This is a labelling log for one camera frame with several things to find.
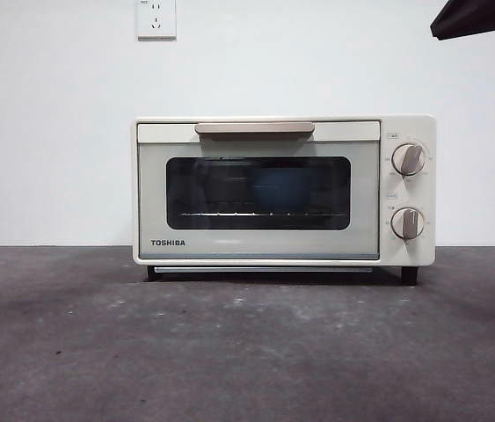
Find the blue bowl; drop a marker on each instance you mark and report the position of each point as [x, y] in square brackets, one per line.
[280, 191]

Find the cream oven knob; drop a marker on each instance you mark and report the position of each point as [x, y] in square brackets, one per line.
[408, 223]
[409, 159]

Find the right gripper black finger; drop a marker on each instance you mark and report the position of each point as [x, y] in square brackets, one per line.
[484, 15]

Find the white wall socket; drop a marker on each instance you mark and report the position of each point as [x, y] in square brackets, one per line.
[157, 19]

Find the cream Toshiba toaster oven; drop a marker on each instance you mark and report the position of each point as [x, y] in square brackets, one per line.
[409, 127]

